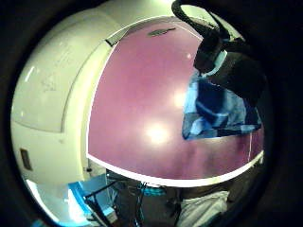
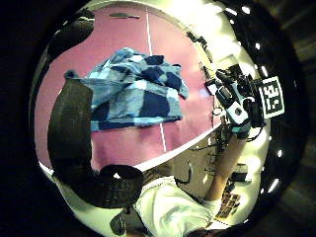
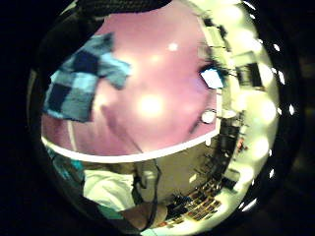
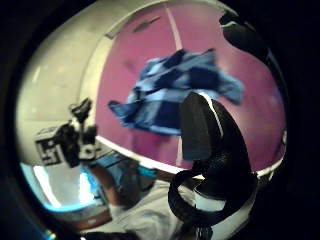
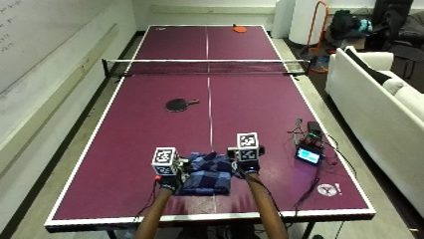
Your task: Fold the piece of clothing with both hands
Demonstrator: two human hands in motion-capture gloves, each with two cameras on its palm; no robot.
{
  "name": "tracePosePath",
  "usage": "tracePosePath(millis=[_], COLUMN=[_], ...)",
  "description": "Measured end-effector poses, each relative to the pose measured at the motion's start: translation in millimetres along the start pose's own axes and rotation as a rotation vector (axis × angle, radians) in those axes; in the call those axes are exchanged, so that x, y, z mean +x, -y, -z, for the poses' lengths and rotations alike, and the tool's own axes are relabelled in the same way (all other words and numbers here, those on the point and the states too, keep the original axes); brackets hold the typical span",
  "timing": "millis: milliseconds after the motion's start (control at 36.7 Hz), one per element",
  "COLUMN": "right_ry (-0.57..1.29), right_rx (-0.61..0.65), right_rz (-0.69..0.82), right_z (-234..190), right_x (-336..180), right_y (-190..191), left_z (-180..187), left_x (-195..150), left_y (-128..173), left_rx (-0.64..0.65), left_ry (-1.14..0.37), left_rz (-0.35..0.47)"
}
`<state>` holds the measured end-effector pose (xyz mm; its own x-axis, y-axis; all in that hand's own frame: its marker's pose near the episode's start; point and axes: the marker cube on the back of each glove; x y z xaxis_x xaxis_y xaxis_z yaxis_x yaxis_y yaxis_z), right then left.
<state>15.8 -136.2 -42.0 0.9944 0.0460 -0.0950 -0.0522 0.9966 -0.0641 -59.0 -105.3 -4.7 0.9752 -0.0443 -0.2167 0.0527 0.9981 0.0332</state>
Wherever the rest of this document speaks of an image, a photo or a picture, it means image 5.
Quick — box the person's right hand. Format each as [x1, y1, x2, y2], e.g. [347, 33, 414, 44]
[226, 145, 266, 176]

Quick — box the person's left hand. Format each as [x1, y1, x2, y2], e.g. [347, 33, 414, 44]
[157, 156, 194, 193]

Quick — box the blue checkered cloth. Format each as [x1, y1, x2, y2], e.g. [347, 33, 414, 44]
[175, 151, 242, 196]

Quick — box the white marker cube on right glove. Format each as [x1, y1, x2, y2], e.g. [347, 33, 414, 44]
[234, 131, 260, 162]

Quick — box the white marker cube on glove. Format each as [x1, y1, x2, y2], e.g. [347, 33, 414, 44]
[234, 131, 260, 162]
[151, 146, 182, 176]

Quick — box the white marker cube on left glove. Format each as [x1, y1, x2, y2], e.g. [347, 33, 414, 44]
[151, 146, 182, 176]

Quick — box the small device with lit screen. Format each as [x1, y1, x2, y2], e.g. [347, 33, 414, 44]
[288, 119, 329, 166]

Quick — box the black table tennis paddle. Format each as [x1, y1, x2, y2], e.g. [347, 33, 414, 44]
[164, 98, 202, 114]

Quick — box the table tennis net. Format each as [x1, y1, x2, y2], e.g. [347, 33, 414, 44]
[101, 58, 317, 78]

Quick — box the white sofa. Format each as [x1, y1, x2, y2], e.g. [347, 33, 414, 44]
[324, 45, 424, 218]

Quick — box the black cushion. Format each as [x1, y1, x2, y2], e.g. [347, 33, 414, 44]
[343, 48, 393, 86]

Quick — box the white cushion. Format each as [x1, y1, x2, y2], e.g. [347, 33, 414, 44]
[380, 78, 408, 97]

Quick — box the white round column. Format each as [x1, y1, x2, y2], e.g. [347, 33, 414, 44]
[288, 0, 329, 46]

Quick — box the black backpack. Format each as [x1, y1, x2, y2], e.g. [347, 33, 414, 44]
[328, 9, 375, 41]

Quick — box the whiteboard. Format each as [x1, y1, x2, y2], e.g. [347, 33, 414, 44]
[0, 0, 118, 95]

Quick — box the black office chair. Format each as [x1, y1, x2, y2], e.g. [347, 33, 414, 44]
[368, 0, 424, 79]

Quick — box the black cable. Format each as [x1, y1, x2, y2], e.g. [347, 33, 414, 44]
[283, 158, 349, 230]

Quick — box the orange metal frame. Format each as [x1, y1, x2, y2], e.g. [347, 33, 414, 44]
[304, 0, 331, 74]

